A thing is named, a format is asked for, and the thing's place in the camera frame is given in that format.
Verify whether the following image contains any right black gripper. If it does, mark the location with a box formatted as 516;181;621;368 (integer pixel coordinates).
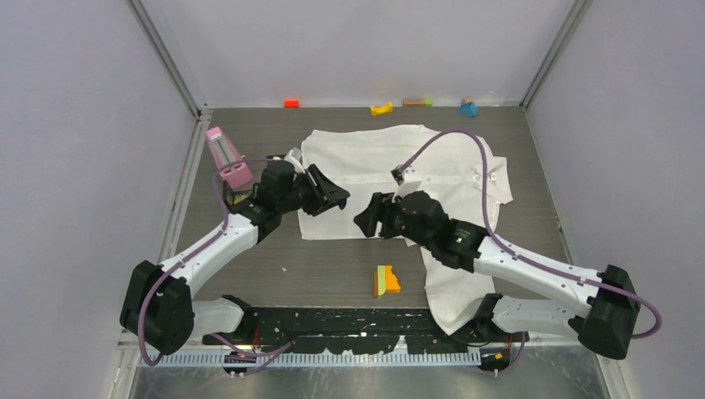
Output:
354;191;435;250

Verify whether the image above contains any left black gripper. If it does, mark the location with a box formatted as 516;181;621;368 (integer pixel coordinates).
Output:
278;165;348;217

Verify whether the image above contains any white shirt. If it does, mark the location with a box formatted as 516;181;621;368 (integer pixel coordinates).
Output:
297;124;515;337

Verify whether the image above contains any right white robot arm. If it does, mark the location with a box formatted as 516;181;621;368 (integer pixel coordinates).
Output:
353;191;641;360

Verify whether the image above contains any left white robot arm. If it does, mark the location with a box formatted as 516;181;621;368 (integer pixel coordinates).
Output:
120;160;350;366

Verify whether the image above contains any orange yellow block pile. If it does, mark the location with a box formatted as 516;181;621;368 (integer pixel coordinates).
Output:
373;265;402;298

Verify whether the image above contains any pink metronome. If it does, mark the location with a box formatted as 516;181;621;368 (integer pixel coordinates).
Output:
206;127;254;190

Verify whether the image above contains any yellow arch block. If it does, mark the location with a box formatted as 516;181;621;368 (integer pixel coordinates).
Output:
369;101;394;116

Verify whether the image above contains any tan and green block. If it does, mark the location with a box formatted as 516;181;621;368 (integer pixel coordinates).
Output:
402;97;433;107

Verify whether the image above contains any blue triangle block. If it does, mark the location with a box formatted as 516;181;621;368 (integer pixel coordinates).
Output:
458;96;479;117

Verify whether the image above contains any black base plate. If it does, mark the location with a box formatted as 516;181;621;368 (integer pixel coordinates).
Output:
203;299;528;355

